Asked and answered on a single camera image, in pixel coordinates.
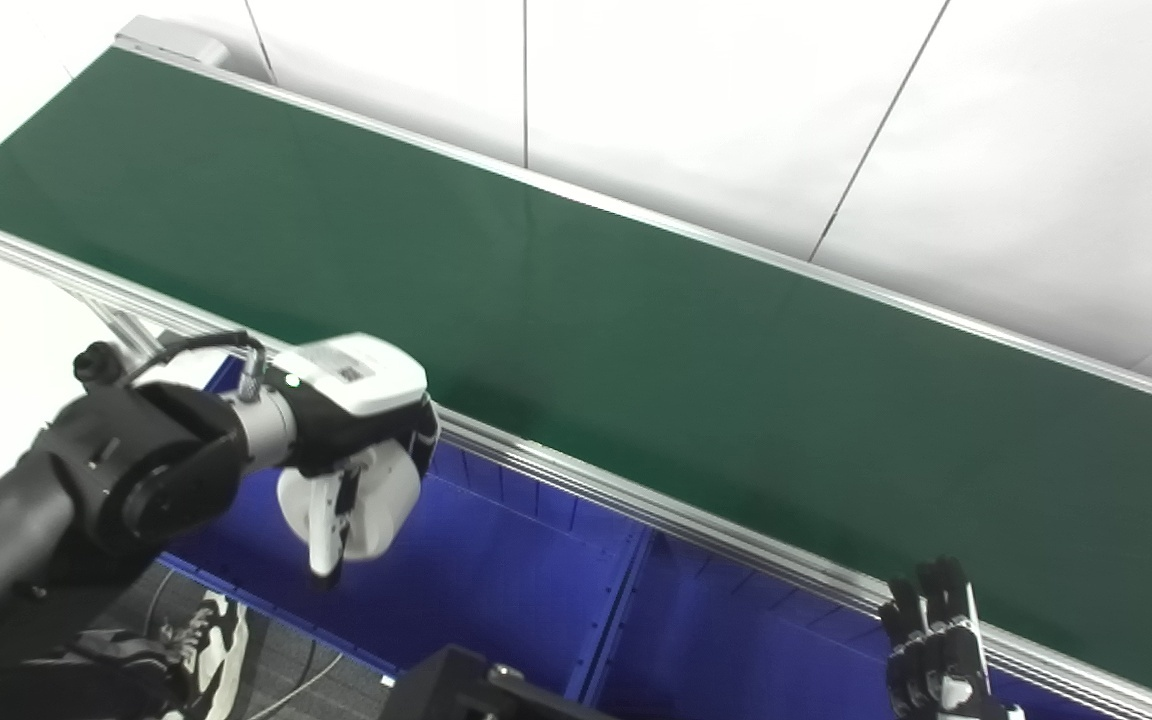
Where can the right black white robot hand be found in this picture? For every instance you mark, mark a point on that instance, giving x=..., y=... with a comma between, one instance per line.
x=941, y=650

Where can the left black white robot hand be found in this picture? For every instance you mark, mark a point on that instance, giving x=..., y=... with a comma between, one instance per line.
x=356, y=385

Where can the white round plastic part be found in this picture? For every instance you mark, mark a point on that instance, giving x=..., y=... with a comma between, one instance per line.
x=381, y=500

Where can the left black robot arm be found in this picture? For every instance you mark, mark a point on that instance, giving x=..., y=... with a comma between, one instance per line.
x=86, y=480

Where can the blue plastic bin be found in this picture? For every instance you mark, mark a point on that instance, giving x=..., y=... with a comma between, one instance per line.
x=496, y=590
x=756, y=650

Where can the green conveyor belt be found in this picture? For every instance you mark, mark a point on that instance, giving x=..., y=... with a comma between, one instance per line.
x=636, y=330
x=636, y=505

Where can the black round knob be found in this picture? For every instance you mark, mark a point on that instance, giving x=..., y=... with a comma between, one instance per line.
x=96, y=365

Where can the black white sneaker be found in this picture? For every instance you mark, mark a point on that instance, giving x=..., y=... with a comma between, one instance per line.
x=211, y=650

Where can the black box housing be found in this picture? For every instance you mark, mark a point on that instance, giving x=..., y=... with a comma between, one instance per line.
x=466, y=690

